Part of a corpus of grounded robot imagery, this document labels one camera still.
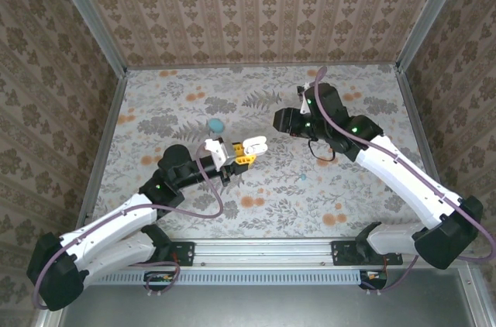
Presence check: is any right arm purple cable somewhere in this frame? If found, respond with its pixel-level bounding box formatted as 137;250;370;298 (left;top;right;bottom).
314;66;495;297

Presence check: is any aluminium table side rail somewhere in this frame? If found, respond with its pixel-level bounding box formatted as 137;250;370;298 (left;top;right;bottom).
394;65;458;237
73;71;129;239

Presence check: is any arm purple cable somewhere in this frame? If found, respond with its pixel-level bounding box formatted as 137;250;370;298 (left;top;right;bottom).
30;144;225;311
314;66;495;297

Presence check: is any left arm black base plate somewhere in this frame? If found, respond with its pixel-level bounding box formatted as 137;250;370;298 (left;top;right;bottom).
126;240;195;268

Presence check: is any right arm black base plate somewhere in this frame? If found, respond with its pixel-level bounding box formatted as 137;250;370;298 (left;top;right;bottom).
331;240;404;267

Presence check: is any thin black cable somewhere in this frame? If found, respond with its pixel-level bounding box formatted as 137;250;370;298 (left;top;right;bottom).
308;137;337;162

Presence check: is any white earbud charging case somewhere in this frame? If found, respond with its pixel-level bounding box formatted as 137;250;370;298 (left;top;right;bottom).
242;136;270;157

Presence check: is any floral patterned table cover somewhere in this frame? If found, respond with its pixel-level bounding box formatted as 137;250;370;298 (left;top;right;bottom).
83;64;446;239

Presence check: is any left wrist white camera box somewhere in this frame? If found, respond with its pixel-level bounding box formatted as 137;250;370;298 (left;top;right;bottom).
204;137;236;169

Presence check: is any aluminium frame post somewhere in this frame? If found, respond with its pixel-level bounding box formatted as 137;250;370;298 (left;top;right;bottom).
395;0;473;72
45;0;128;77

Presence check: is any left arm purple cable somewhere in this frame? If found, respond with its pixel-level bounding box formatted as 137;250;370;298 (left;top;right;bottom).
30;144;225;311

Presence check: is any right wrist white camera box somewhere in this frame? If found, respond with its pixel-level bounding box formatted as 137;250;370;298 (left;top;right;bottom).
296;81;317;115

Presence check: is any grey metal sheet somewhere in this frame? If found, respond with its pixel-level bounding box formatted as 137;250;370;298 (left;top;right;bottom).
57;267;480;327

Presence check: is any aluminium mounting rail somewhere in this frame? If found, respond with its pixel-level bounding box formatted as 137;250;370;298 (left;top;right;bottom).
57;237;477;268

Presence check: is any grey slotted cable duct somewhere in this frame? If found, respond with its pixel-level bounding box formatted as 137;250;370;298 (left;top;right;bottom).
83;269;388;286

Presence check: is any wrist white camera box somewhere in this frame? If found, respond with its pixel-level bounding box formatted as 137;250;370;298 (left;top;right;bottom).
204;137;236;169
296;81;317;115

